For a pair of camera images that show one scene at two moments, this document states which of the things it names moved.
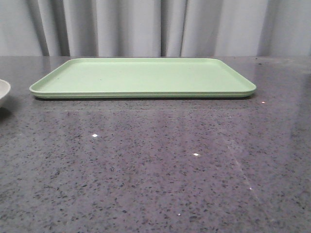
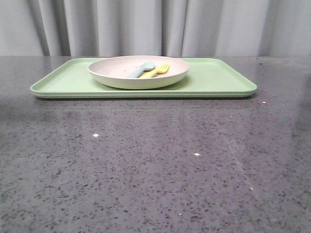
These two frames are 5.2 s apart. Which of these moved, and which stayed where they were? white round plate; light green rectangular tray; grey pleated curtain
Moved: white round plate
Stayed: light green rectangular tray; grey pleated curtain
